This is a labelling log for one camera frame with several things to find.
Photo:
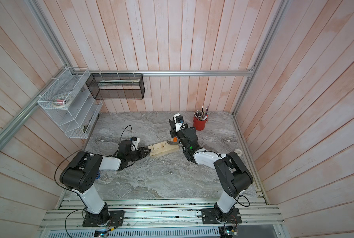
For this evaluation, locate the roll of tape on shelf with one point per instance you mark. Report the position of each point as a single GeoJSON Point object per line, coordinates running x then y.
{"type": "Point", "coordinates": [62, 101]}

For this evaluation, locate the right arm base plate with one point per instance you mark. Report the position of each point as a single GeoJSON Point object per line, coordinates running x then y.
{"type": "Point", "coordinates": [216, 216]}

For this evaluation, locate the black mesh wall basket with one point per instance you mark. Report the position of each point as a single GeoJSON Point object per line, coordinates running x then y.
{"type": "Point", "coordinates": [116, 86]}

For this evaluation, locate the pale wooden block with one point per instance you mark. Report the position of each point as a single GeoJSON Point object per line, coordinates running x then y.
{"type": "Point", "coordinates": [162, 148]}

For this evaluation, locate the white wire wall shelf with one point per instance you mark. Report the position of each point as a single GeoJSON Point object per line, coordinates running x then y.
{"type": "Point", "coordinates": [77, 120]}

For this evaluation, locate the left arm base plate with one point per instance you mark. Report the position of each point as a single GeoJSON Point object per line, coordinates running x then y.
{"type": "Point", "coordinates": [111, 218]}

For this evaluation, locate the green white tape roll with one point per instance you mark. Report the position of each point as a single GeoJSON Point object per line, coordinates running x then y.
{"type": "Point", "coordinates": [238, 152]}

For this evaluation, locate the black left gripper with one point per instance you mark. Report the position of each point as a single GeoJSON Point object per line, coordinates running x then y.
{"type": "Point", "coordinates": [145, 152]}

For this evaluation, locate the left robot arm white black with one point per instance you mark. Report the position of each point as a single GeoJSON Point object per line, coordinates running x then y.
{"type": "Point", "coordinates": [80, 174]}

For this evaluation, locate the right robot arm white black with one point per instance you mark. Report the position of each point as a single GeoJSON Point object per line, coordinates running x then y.
{"type": "Point", "coordinates": [233, 174]}

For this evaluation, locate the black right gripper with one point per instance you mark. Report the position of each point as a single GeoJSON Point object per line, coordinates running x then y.
{"type": "Point", "coordinates": [173, 130]}

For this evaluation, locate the aluminium mounting rail bed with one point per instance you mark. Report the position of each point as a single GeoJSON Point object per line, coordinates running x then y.
{"type": "Point", "coordinates": [164, 213]}

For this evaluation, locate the aluminium frame rail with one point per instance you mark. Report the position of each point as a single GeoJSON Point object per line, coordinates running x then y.
{"type": "Point", "coordinates": [171, 38]}

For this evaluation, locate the red metal pencil bucket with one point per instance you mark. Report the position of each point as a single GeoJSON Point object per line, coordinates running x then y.
{"type": "Point", "coordinates": [199, 125]}

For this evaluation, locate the bundle of pencils and pens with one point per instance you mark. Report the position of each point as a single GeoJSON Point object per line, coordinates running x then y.
{"type": "Point", "coordinates": [201, 114]}

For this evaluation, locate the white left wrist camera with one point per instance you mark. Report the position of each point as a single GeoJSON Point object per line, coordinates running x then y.
{"type": "Point", "coordinates": [135, 142]}

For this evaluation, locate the claw hammer orange black handle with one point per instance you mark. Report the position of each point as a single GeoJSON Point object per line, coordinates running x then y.
{"type": "Point", "coordinates": [174, 141]}

